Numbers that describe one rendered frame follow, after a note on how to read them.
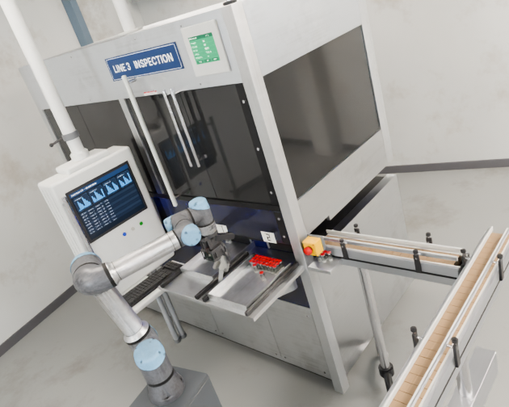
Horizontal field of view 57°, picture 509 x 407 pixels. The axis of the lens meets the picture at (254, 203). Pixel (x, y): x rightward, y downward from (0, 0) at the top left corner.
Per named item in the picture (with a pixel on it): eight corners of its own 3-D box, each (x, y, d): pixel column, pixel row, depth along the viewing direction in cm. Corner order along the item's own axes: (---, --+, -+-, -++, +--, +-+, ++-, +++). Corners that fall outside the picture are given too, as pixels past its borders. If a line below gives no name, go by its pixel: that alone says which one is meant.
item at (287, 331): (215, 246, 465) (184, 165, 429) (416, 287, 325) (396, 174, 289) (136, 309, 403) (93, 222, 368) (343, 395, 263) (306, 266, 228)
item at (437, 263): (318, 262, 235) (311, 235, 229) (334, 245, 245) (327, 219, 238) (459, 290, 189) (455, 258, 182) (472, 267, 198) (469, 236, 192)
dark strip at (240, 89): (283, 241, 231) (235, 84, 199) (291, 243, 228) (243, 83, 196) (282, 243, 230) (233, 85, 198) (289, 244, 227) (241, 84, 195)
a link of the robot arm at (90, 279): (69, 287, 159) (196, 219, 172) (66, 274, 169) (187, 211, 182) (85, 312, 164) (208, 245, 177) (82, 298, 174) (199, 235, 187)
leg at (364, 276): (383, 366, 264) (357, 253, 233) (398, 371, 257) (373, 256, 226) (376, 378, 258) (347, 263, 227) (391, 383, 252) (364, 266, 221)
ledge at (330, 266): (323, 253, 237) (322, 250, 236) (346, 258, 228) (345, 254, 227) (308, 270, 228) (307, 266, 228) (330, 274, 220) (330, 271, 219)
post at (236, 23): (340, 383, 272) (230, 4, 187) (349, 386, 268) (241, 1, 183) (334, 391, 268) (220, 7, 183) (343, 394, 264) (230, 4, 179)
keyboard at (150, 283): (171, 262, 288) (170, 258, 287) (185, 266, 278) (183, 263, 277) (118, 302, 264) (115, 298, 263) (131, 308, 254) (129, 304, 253)
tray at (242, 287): (253, 260, 248) (251, 254, 246) (292, 268, 230) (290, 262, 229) (209, 299, 227) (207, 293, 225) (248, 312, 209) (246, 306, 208)
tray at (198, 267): (223, 240, 278) (221, 234, 276) (255, 245, 260) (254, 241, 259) (182, 273, 257) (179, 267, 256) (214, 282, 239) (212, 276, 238)
